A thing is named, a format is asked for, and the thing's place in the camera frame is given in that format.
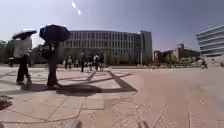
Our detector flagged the trees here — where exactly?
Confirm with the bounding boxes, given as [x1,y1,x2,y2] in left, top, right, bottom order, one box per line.
[0,39,16,64]

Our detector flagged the brown building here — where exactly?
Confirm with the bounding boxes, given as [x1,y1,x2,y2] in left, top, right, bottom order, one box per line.
[153,43,201,64]

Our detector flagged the person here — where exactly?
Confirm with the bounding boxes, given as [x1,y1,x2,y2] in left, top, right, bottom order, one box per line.
[200,58,209,72]
[38,24,71,89]
[11,28,38,86]

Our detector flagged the large grey many-windowed building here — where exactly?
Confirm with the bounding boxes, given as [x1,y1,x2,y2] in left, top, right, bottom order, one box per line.
[58,30,154,66]

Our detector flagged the robot's own part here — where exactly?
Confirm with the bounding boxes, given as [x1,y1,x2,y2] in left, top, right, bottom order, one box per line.
[70,119,84,128]
[137,120,151,128]

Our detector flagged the group of people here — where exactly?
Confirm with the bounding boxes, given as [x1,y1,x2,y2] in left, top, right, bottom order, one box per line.
[62,49,106,73]

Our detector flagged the pale building with window bands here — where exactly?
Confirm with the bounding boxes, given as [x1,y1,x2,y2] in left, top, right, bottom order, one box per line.
[195,25,224,64]

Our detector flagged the grey paved plaza ground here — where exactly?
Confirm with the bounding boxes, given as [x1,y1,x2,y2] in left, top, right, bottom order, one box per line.
[0,65,224,128]

